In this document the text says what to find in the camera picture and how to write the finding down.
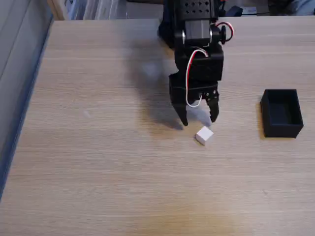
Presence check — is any red and white wrist cable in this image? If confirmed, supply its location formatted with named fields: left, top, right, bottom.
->
left=216, top=21, right=235, bottom=42

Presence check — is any wooden post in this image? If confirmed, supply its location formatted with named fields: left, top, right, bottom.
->
left=47, top=0, right=70, bottom=21

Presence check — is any dark blue object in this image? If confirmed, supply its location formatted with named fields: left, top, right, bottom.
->
left=225, top=6, right=244, bottom=17

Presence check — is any white curtain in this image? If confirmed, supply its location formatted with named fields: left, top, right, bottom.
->
left=68, top=0, right=128, bottom=21

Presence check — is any black open box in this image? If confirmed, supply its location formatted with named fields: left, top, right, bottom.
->
left=259, top=88, right=305, bottom=139

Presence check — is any blue grey fabric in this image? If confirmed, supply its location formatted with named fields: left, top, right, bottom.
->
left=268, top=0, right=315, bottom=16

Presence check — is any white and red gripper cable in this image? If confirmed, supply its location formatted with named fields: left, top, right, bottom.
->
left=185, top=49, right=210, bottom=108

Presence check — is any white block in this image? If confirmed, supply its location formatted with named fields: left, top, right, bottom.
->
left=195, top=125, right=215, bottom=146

